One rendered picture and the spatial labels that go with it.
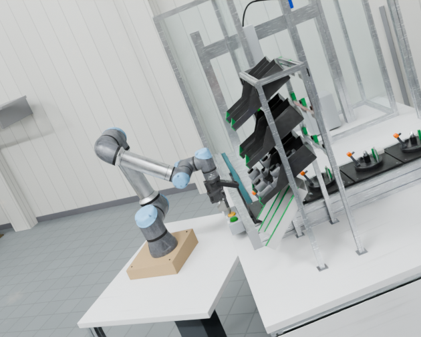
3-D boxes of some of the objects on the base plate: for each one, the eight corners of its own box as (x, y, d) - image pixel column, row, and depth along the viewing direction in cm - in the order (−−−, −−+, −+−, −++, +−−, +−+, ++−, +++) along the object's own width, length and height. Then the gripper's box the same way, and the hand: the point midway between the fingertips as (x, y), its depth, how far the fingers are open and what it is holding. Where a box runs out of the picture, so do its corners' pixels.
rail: (254, 250, 243) (246, 230, 239) (227, 190, 328) (221, 174, 324) (265, 245, 243) (257, 226, 239) (235, 186, 328) (229, 171, 324)
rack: (319, 271, 207) (252, 83, 183) (295, 235, 242) (236, 73, 218) (368, 252, 207) (307, 61, 183) (337, 218, 242) (282, 54, 218)
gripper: (202, 178, 262) (216, 215, 268) (204, 184, 253) (219, 221, 259) (218, 172, 262) (232, 208, 268) (220, 178, 253) (235, 215, 259)
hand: (230, 210), depth 263 cm, fingers closed
